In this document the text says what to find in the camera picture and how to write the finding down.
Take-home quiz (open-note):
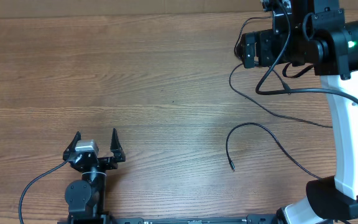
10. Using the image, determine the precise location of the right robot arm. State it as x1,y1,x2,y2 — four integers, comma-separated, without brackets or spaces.
236,1,358,223

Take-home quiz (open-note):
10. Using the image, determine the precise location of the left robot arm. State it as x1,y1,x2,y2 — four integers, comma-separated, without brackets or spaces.
63,129,126,224

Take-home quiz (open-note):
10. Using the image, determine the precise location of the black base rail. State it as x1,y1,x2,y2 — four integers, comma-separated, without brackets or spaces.
57,214,334,224

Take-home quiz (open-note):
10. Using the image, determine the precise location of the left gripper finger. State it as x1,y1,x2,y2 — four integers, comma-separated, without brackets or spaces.
63,131,81,161
110,128,126,162

